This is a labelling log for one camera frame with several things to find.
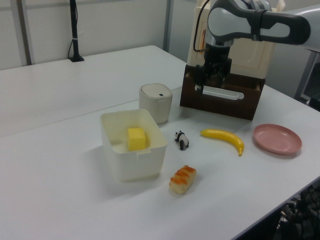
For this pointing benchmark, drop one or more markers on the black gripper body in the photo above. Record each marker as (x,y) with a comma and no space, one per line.
(217,56)

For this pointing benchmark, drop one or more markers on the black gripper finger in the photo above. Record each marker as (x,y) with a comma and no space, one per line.
(224,77)
(200,75)

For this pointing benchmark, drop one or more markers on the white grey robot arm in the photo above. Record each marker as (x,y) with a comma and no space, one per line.
(225,22)

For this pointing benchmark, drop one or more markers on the cream plastic box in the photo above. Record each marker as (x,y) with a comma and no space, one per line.
(130,165)

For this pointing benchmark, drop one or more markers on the brown wooden drawer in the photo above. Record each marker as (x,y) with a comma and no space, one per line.
(217,107)

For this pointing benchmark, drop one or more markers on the cream toy kitchen cabinet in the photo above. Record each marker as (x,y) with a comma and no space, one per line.
(250,57)

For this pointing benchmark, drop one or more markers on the beige lidded trash can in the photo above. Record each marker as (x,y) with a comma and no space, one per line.
(155,105)

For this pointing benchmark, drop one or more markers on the yellow toy banana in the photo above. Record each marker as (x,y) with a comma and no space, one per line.
(225,136)

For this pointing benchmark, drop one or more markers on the panda toy figure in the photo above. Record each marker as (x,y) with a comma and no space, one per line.
(182,141)

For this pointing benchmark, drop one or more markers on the pink plastic plate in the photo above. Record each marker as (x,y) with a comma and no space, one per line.
(276,137)

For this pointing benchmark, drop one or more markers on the yellow foam block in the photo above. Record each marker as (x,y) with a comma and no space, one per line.
(136,140)

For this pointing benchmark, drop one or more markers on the orange-topped toy bread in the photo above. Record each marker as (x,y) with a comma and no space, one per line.
(182,180)

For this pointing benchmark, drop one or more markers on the black table clamp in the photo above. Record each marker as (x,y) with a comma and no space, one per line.
(74,25)

